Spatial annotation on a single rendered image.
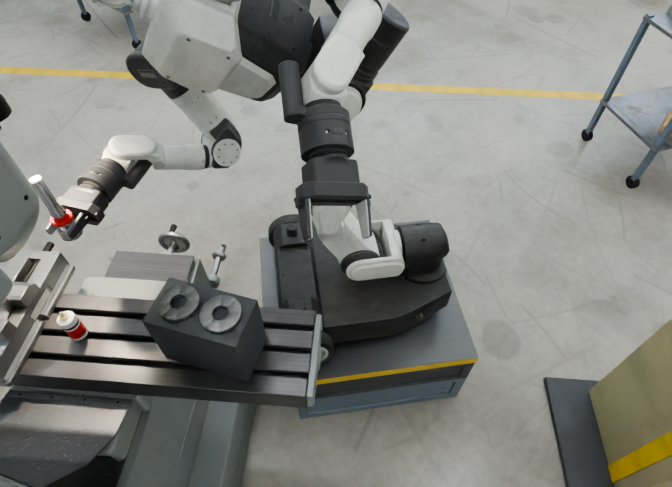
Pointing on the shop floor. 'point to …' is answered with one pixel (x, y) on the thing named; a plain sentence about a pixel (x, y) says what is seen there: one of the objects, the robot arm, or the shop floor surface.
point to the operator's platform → (387, 357)
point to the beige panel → (618, 420)
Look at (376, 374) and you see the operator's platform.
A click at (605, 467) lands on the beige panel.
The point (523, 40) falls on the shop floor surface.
